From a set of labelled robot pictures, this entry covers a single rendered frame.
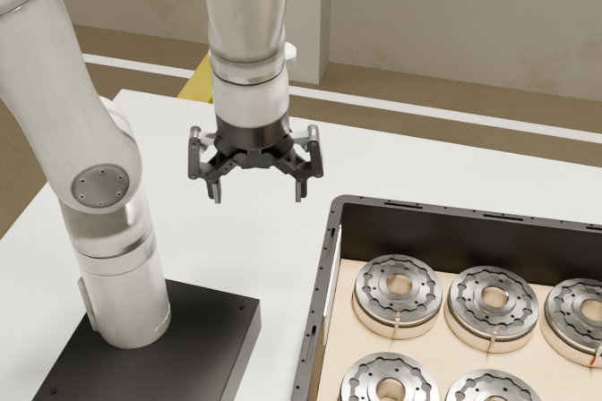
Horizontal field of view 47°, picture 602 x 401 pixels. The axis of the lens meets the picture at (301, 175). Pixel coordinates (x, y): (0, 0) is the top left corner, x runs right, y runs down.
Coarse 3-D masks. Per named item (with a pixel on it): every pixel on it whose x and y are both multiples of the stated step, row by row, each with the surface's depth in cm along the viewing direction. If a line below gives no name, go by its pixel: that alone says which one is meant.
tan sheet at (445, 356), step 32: (352, 288) 85; (448, 288) 85; (544, 288) 85; (352, 320) 81; (352, 352) 78; (416, 352) 78; (448, 352) 78; (480, 352) 78; (512, 352) 78; (544, 352) 78; (320, 384) 75; (448, 384) 75; (544, 384) 75; (576, 384) 75
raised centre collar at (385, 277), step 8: (384, 272) 82; (392, 272) 82; (400, 272) 82; (408, 272) 82; (384, 280) 81; (408, 280) 82; (416, 280) 81; (384, 288) 80; (416, 288) 80; (384, 296) 80; (392, 296) 79; (400, 296) 79; (408, 296) 79; (416, 296) 80
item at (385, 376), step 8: (376, 376) 72; (384, 376) 72; (392, 376) 72; (400, 376) 72; (368, 384) 71; (376, 384) 71; (400, 384) 71; (408, 384) 71; (368, 392) 70; (408, 392) 70; (368, 400) 70; (376, 400) 70; (408, 400) 70
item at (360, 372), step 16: (384, 352) 74; (352, 368) 73; (368, 368) 73; (384, 368) 73; (400, 368) 73; (416, 368) 73; (352, 384) 72; (416, 384) 72; (432, 384) 72; (352, 400) 71; (416, 400) 70; (432, 400) 70
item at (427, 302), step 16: (384, 256) 85; (400, 256) 85; (368, 272) 83; (416, 272) 83; (432, 272) 83; (368, 288) 81; (432, 288) 81; (368, 304) 79; (384, 304) 79; (400, 304) 79; (416, 304) 79; (432, 304) 79; (384, 320) 78; (400, 320) 77; (416, 320) 78
